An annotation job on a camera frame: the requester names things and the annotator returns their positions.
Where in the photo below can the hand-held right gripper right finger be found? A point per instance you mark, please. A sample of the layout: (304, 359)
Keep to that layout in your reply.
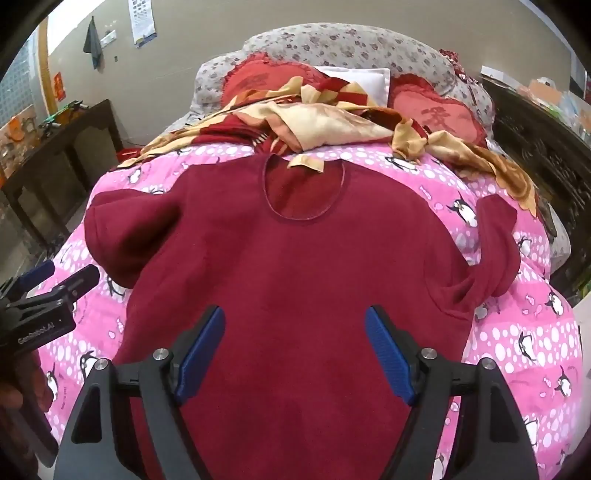
(390, 353)

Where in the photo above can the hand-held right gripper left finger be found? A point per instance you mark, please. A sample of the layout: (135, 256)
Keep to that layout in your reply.
(201, 353)

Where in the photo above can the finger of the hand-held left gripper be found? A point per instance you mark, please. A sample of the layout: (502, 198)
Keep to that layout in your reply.
(34, 274)
(81, 279)

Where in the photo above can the dark red sweater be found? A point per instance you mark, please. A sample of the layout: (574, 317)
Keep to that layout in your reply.
(295, 258)

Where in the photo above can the person's left hand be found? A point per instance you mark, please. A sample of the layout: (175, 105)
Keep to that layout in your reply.
(21, 381)

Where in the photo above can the dark wooden table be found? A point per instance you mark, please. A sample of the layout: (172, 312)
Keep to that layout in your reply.
(60, 152)

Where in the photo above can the pink penguin print blanket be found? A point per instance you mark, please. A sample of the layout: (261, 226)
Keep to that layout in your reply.
(521, 341)

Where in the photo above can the red waste bin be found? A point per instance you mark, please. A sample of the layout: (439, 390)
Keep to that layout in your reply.
(129, 154)

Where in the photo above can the green and black tool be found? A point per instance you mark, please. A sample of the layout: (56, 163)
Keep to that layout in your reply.
(64, 110)

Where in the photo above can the grey floral bed sheet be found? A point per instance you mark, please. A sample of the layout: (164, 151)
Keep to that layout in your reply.
(556, 235)

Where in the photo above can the green patterned bag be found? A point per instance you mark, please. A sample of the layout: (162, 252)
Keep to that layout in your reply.
(585, 286)

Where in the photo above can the grey hanging cloth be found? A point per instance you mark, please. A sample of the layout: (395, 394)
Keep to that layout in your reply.
(93, 44)

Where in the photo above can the red and yellow blanket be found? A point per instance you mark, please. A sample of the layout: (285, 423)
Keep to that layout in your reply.
(323, 120)

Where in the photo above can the red heart-shaped pillow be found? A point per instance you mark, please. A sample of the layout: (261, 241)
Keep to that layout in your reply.
(258, 78)
(434, 110)

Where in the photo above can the dark carved wooden cabinet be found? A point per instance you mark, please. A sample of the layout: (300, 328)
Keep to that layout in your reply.
(545, 152)

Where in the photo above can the white pillow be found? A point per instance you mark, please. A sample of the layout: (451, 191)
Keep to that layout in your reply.
(364, 85)

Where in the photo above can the red frilly cushion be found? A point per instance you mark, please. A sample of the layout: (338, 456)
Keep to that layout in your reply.
(452, 62)

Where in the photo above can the pile of assorted packets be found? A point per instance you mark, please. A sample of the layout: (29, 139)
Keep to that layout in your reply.
(549, 99)

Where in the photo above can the red wall sticker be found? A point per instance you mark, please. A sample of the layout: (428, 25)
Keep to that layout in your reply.
(58, 86)

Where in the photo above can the white wall outlet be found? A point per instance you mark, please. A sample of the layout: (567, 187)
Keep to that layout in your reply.
(108, 38)

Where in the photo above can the wall calendar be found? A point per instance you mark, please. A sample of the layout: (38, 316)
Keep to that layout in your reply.
(141, 23)

